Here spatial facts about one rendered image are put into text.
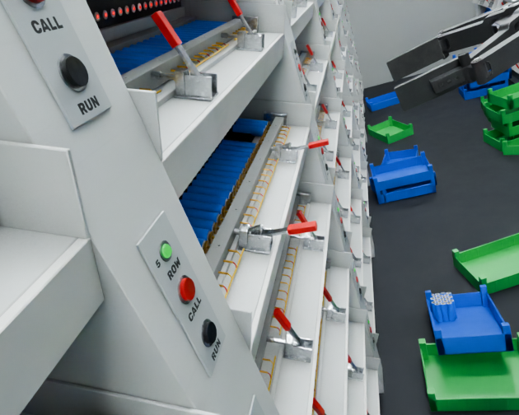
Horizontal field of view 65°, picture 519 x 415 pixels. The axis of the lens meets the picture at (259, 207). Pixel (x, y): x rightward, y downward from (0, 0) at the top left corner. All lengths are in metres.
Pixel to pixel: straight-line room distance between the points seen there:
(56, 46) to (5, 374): 0.16
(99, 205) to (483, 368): 1.37
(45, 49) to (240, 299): 0.30
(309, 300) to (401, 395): 0.78
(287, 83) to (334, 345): 0.55
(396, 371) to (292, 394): 0.93
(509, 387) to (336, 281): 0.64
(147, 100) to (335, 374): 0.69
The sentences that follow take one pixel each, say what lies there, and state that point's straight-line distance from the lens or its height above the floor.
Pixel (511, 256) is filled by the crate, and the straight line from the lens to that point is 1.89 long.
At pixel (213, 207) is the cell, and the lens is 0.56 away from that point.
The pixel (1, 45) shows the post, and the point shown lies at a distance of 0.23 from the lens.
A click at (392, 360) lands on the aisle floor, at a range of 1.53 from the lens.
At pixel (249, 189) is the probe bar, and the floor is 0.94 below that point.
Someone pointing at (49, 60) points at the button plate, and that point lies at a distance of 0.24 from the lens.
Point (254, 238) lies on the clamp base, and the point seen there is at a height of 0.93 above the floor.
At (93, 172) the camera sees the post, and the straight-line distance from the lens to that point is 0.24.
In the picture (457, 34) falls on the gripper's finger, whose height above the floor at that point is 1.05.
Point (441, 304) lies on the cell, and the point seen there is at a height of 0.09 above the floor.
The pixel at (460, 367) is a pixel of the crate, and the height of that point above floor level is 0.00.
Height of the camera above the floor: 1.18
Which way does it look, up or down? 26 degrees down
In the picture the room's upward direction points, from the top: 20 degrees counter-clockwise
